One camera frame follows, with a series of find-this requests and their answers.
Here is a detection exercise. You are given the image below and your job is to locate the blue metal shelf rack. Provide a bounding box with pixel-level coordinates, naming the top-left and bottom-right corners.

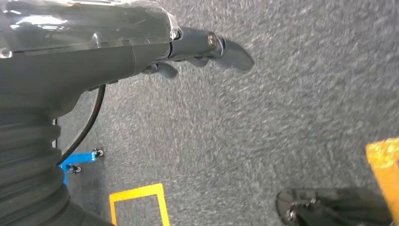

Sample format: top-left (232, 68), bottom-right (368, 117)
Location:
top-left (58, 148), bottom-right (105, 188)

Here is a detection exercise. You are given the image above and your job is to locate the black robot foot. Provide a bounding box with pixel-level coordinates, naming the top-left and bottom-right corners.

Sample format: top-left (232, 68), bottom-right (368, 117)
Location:
top-left (275, 187), bottom-right (394, 226)

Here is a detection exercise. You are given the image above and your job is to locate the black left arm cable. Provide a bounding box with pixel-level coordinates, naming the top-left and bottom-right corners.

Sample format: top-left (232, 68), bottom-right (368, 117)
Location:
top-left (57, 83), bottom-right (107, 166)

